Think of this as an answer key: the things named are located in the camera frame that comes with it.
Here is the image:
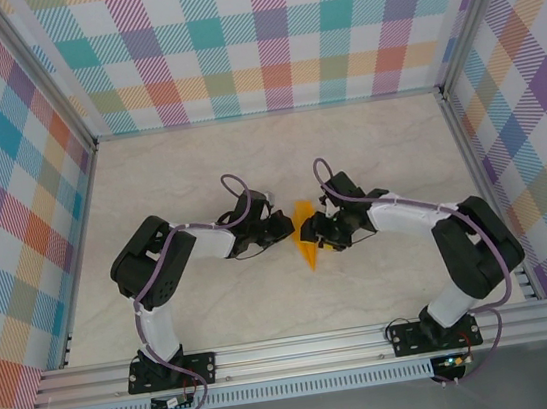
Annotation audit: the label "controller board with lit LED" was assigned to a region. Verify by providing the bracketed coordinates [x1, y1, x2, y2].
[437, 352, 475, 371]

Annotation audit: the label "long slotted aluminium rail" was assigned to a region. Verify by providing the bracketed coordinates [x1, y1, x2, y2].
[27, 299, 547, 409]

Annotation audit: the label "aluminium side rail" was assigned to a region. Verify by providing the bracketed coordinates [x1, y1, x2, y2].
[32, 146, 127, 370]
[438, 85, 539, 309]

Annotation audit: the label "controller board with white label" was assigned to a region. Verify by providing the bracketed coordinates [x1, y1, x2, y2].
[149, 394, 195, 409]

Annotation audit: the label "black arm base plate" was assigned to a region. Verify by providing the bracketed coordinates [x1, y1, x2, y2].
[387, 311, 484, 359]
[125, 348, 221, 396]

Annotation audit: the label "left gripper thin black cable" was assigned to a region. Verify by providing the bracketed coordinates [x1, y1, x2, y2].
[231, 245, 269, 261]

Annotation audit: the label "perforated metal cable tray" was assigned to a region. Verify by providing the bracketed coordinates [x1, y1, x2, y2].
[80, 362, 437, 409]

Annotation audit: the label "orange-yellow cloth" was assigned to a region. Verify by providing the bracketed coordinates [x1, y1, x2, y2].
[286, 198, 327, 276]

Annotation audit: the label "aluminium frame post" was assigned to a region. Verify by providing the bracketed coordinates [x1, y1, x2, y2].
[427, 0, 534, 98]
[0, 0, 99, 164]

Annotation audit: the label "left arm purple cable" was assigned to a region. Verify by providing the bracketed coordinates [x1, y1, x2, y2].
[117, 170, 282, 409]

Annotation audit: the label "right gripper thin black cable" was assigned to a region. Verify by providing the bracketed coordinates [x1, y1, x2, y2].
[342, 228, 379, 252]

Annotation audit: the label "red and black wires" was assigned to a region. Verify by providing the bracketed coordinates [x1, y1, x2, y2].
[456, 332, 476, 362]
[181, 363, 204, 399]

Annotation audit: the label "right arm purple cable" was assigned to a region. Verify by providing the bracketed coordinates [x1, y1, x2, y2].
[310, 135, 527, 401]

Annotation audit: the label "gripper thin black cable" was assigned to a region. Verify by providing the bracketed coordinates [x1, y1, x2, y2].
[231, 245, 269, 261]
[342, 228, 379, 252]

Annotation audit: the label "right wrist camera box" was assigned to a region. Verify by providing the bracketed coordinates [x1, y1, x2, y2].
[320, 168, 364, 207]

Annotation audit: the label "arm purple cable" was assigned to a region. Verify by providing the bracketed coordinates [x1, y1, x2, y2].
[117, 170, 282, 409]
[310, 135, 527, 401]

